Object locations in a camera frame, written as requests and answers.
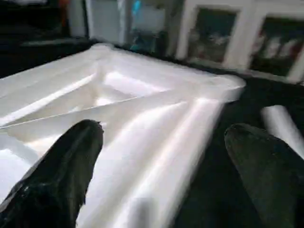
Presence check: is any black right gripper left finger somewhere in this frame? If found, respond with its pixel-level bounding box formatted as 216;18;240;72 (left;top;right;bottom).
0;119;105;228

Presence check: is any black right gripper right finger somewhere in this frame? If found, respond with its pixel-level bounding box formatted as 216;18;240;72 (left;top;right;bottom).
224;123;304;228

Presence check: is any white plastic table leg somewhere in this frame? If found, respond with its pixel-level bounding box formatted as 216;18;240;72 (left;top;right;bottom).
260;104;304;160

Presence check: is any white plastic table top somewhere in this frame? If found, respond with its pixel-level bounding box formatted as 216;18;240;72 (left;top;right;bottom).
0;43;247;228

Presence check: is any black table mat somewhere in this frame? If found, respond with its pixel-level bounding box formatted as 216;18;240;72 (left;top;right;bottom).
0;38;304;228

